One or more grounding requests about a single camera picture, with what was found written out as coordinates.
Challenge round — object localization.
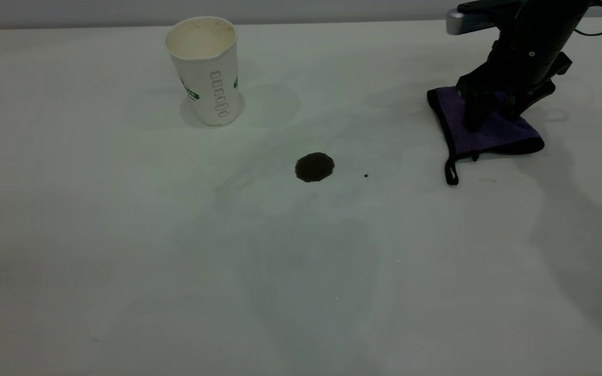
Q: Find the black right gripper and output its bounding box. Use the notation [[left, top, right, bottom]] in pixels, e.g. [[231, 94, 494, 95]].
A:
[[457, 0, 592, 132]]

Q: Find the purple cloth with black trim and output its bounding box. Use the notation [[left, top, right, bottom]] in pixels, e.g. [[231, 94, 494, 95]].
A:
[[426, 86, 545, 186]]

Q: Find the white paper coffee cup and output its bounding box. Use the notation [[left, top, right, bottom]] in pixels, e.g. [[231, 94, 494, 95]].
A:
[[164, 16, 240, 127]]

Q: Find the dark brown coffee spill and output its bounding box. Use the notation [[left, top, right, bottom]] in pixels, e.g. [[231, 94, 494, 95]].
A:
[[295, 152, 335, 183]]

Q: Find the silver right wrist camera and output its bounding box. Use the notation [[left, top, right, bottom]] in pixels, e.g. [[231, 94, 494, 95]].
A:
[[446, 0, 521, 36]]

